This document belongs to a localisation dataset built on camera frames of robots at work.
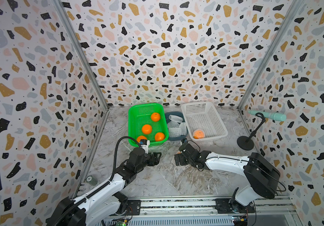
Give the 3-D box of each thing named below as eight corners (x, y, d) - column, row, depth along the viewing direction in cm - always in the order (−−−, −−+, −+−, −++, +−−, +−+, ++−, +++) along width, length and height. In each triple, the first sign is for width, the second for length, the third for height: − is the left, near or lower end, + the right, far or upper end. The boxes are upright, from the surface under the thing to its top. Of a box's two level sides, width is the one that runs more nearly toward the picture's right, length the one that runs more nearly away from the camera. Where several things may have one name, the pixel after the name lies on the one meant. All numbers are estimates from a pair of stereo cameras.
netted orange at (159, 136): (158, 144, 99) (158, 140, 95) (154, 139, 102) (153, 134, 98) (165, 140, 102) (165, 136, 97) (161, 135, 104) (161, 130, 100)
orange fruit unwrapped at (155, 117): (151, 119, 115) (150, 115, 111) (155, 115, 117) (155, 111, 113) (156, 123, 112) (156, 119, 108) (161, 119, 115) (161, 115, 111)
